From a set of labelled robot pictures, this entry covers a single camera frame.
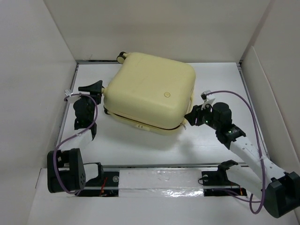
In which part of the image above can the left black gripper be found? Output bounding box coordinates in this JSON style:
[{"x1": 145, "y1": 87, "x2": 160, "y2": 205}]
[{"x1": 78, "y1": 81, "x2": 102, "y2": 121}]

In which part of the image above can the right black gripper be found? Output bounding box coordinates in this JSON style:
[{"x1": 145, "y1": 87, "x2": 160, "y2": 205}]
[{"x1": 182, "y1": 101, "x2": 220, "y2": 131}]

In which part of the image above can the yellow hard-shell suitcase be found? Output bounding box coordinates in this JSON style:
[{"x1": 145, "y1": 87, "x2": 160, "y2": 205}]
[{"x1": 104, "y1": 52, "x2": 196, "y2": 135}]

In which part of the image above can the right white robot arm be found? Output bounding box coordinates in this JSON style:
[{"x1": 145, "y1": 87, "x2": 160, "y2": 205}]
[{"x1": 184, "y1": 103, "x2": 300, "y2": 218}]

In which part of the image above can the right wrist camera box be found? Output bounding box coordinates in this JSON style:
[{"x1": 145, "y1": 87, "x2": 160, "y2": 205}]
[{"x1": 201, "y1": 90, "x2": 215, "y2": 110}]

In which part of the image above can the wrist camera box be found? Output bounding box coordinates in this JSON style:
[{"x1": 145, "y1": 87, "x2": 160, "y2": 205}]
[
  {"x1": 201, "y1": 90, "x2": 215, "y2": 110},
  {"x1": 64, "y1": 89, "x2": 74, "y2": 104}
]

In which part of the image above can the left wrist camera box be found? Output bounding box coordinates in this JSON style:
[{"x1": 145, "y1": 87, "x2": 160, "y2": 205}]
[{"x1": 64, "y1": 89, "x2": 74, "y2": 104}]

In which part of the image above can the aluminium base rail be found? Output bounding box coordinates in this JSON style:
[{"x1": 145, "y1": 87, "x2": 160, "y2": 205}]
[{"x1": 84, "y1": 161, "x2": 247, "y2": 191}]

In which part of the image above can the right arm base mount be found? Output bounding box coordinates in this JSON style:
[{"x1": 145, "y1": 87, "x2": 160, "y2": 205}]
[{"x1": 198, "y1": 171, "x2": 247, "y2": 197}]

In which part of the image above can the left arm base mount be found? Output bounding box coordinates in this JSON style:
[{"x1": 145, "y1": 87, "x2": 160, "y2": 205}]
[{"x1": 76, "y1": 171, "x2": 120, "y2": 197}]

